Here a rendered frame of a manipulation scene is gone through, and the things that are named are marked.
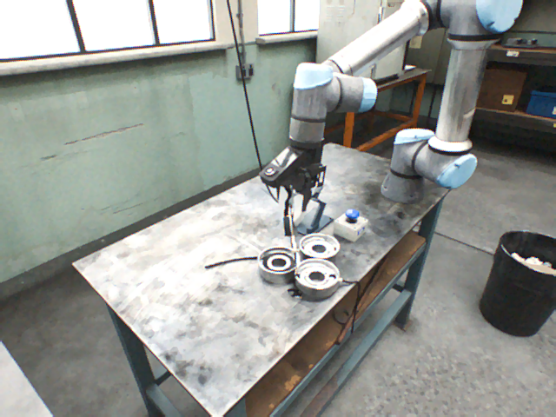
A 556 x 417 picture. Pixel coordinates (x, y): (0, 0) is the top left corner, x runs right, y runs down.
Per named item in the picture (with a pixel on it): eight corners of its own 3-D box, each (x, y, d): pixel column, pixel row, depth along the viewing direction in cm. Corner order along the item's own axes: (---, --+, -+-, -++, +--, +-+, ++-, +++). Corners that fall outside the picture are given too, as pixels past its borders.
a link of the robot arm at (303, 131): (311, 124, 70) (281, 115, 75) (307, 146, 72) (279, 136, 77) (332, 121, 75) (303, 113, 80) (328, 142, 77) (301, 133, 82)
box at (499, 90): (521, 115, 329) (537, 73, 309) (466, 106, 353) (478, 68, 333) (526, 106, 356) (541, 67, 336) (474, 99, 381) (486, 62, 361)
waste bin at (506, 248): (539, 356, 157) (585, 288, 134) (463, 318, 176) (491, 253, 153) (552, 313, 179) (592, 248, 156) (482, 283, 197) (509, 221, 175)
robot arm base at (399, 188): (392, 180, 132) (397, 155, 127) (431, 192, 123) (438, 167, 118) (373, 194, 122) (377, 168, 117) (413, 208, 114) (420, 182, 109)
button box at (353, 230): (354, 242, 98) (355, 228, 95) (333, 233, 102) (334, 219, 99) (367, 230, 103) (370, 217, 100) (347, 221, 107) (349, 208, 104)
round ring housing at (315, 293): (294, 301, 79) (294, 287, 77) (294, 270, 88) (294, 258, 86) (340, 301, 79) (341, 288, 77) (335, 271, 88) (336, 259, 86)
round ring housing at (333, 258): (336, 246, 97) (338, 234, 95) (339, 270, 88) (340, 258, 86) (299, 244, 97) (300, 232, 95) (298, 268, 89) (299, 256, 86)
